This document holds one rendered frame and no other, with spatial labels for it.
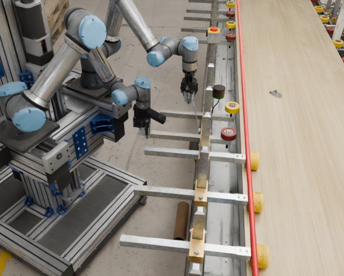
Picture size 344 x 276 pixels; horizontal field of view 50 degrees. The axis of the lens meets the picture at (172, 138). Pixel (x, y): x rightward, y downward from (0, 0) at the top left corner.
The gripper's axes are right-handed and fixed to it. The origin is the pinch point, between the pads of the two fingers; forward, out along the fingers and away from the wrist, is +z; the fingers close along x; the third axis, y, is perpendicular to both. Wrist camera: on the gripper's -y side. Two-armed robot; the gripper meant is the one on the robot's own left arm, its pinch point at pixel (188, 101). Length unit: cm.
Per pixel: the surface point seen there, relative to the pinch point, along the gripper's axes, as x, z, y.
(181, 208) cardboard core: -3, 92, -7
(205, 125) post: 10.1, -9.4, 34.7
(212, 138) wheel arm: 13.9, 14.3, 12.7
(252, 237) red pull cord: 19, -61, 134
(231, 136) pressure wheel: 23.4, 10.0, 14.9
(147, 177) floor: -34, 98, -42
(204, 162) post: 11, -9, 60
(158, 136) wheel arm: -14.8, 15.1, 13.0
